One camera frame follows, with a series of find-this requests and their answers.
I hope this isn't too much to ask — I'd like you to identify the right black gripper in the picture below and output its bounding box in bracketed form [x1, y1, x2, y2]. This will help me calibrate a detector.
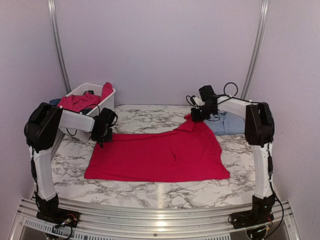
[190, 103, 216, 122]

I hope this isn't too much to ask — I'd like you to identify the light blue button shirt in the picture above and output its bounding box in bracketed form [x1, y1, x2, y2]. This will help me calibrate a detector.
[204, 111, 245, 136]

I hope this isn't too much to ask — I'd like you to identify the red t-shirt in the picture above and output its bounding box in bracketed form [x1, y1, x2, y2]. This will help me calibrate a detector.
[84, 114, 230, 183]

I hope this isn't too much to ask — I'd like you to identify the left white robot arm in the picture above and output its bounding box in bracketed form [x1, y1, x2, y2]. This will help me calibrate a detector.
[24, 103, 118, 223]

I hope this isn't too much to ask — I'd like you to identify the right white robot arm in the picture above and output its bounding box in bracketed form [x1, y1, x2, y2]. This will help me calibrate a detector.
[189, 85, 276, 224]

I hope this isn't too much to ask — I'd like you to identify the white plastic laundry bin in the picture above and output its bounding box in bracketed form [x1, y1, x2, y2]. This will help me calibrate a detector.
[56, 82, 117, 142]

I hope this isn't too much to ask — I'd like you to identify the red garment in bin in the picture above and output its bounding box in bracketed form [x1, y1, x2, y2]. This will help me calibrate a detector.
[56, 81, 113, 113]

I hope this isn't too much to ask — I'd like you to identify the dark blue garment in bin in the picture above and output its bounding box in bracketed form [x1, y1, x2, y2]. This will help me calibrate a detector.
[49, 98, 62, 106]

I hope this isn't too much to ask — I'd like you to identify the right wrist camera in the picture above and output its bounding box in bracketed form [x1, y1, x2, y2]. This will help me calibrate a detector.
[185, 95, 205, 107]

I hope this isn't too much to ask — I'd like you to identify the front aluminium rail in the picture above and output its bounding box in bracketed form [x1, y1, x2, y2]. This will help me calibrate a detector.
[8, 198, 302, 240]

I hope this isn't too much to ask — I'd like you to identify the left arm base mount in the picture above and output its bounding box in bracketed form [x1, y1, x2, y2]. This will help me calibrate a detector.
[36, 208, 80, 228]

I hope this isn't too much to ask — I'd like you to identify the right aluminium frame post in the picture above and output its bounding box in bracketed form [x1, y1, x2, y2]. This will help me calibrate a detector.
[241, 0, 270, 99]

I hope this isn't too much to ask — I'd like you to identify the aluminium frame post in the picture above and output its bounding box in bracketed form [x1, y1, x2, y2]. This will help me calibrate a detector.
[47, 0, 72, 94]
[241, 0, 270, 99]

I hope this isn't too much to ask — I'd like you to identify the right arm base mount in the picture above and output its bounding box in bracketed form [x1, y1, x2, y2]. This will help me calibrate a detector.
[228, 210, 274, 229]

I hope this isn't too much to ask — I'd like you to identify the left aluminium frame post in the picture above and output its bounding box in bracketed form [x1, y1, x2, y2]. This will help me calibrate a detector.
[47, 0, 72, 94]

